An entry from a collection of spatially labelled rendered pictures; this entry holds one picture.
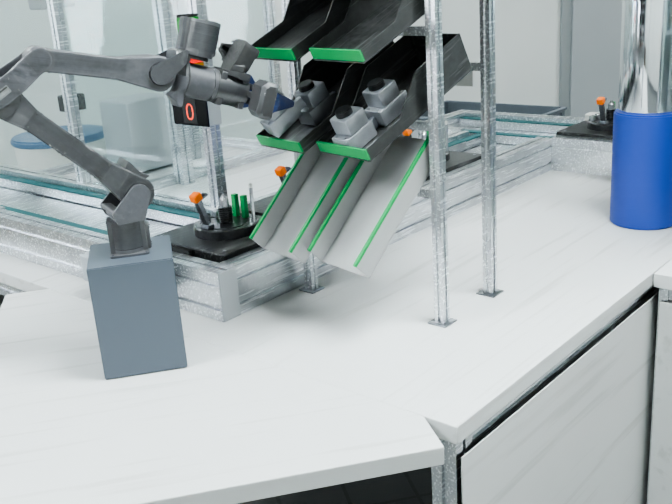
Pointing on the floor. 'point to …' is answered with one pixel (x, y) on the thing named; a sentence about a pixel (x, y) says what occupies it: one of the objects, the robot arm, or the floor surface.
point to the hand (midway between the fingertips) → (270, 97)
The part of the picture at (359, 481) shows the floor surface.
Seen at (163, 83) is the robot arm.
